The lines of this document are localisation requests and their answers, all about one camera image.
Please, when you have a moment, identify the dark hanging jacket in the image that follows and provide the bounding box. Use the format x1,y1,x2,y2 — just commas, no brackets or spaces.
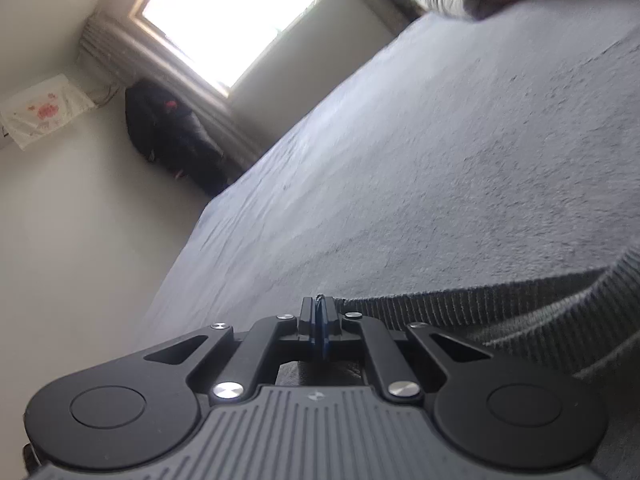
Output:
124,78,231,196

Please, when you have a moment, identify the grey curtain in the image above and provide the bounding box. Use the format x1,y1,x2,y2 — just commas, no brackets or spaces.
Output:
77,12,266,173

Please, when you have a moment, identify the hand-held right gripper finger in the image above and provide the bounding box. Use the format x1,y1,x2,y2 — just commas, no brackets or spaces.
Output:
142,296,321,405
319,294,493,403

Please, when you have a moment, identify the floral wall cloth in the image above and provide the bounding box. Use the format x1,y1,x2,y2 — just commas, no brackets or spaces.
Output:
0,74,97,150

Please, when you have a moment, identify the grey knitted sweater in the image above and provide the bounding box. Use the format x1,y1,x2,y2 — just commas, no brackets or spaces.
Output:
277,249,640,480

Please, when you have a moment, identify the window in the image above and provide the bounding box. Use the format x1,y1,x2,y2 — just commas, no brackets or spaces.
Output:
131,0,341,98

